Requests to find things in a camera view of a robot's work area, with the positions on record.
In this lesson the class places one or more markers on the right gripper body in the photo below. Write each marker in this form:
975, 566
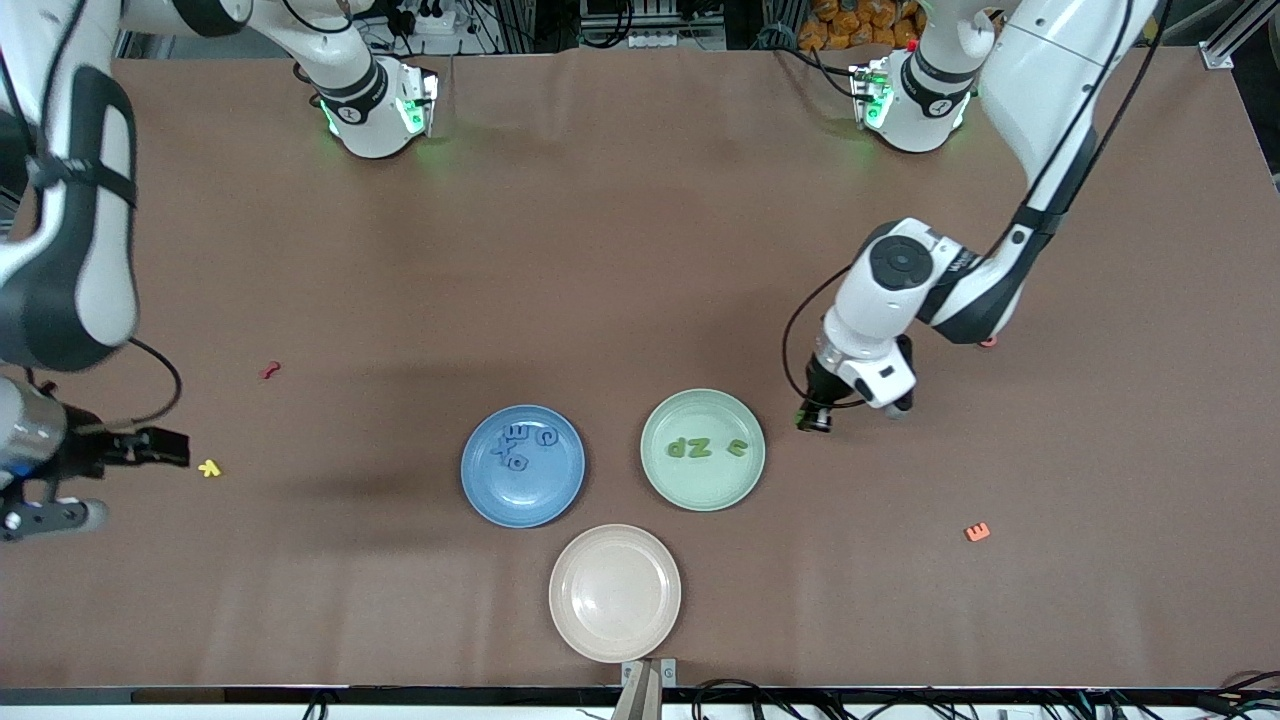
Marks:
88, 450

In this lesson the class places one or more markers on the green letter N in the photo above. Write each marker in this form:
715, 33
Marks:
700, 448

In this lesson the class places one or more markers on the green letter p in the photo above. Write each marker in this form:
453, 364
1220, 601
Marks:
673, 448

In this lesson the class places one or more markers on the blue letter c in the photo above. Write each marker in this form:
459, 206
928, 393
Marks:
541, 438

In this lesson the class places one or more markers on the blue letter m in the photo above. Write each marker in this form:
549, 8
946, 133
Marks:
518, 433

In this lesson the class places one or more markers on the blue letter g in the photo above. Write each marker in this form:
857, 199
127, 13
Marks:
518, 463

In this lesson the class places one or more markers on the yellow letter k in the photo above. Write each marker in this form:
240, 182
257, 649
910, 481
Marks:
209, 467

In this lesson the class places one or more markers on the green plate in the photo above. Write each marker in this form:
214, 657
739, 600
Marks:
703, 485

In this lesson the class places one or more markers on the orange letter E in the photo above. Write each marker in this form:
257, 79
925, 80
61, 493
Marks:
977, 532

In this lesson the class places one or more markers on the table cover sheet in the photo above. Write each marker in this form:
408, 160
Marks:
640, 250

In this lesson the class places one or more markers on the pink beige plate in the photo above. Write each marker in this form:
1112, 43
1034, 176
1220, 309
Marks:
615, 593

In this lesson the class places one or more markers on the blue plate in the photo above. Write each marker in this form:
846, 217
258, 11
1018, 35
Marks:
535, 495

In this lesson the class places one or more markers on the heap of orange objects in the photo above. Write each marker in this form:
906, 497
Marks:
850, 25

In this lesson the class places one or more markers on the white power strip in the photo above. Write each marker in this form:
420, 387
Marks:
430, 20
660, 40

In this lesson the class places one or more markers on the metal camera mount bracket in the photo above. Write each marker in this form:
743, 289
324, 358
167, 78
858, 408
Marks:
668, 673

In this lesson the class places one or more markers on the black table edge rail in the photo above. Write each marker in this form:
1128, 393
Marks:
400, 695

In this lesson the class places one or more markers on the aluminium frame profile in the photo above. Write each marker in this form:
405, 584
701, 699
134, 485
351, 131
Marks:
520, 25
1232, 40

